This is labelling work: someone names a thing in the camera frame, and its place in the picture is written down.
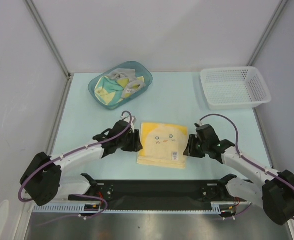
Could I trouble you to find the right aluminium frame post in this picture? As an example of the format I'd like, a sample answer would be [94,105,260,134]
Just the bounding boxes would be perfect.
[246,0,290,67]

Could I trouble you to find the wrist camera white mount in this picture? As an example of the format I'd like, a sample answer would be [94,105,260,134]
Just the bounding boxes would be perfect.
[121,113,136,130]
[194,120,203,128]

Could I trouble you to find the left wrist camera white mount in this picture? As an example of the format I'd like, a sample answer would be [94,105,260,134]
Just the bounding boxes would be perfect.
[121,113,136,130]

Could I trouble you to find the aluminium frame post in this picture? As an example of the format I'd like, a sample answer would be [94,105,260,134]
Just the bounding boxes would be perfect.
[246,0,290,67]
[21,0,71,78]

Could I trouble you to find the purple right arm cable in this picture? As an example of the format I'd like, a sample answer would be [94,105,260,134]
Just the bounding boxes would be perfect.
[200,113,294,222]

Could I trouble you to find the yellow chick face towel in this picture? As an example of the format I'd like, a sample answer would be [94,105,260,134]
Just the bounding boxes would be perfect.
[136,122,188,169]

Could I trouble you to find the teal and yellow towel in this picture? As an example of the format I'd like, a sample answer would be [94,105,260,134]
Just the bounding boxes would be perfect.
[94,76,123,106]

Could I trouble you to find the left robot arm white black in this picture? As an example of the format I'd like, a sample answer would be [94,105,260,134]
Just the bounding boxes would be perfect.
[18,116,142,206]

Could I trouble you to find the left aluminium frame post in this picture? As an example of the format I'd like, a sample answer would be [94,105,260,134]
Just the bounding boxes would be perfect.
[21,0,71,78]

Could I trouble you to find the teal transparent plastic bin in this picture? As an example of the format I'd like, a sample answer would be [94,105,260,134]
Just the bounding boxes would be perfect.
[88,61,153,110]

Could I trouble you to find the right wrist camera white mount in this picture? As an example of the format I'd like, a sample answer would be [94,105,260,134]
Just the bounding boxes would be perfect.
[194,120,203,128]

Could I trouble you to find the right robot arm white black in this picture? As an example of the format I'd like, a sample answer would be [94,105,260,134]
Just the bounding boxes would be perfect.
[183,124,294,226]

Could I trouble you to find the grey towel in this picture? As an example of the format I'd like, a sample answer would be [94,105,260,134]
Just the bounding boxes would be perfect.
[107,68,146,99]

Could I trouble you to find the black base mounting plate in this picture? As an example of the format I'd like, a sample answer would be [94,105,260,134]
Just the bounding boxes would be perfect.
[85,180,237,211]

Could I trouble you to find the white perforated plastic basket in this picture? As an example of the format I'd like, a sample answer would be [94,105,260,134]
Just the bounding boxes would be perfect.
[200,66,271,110]

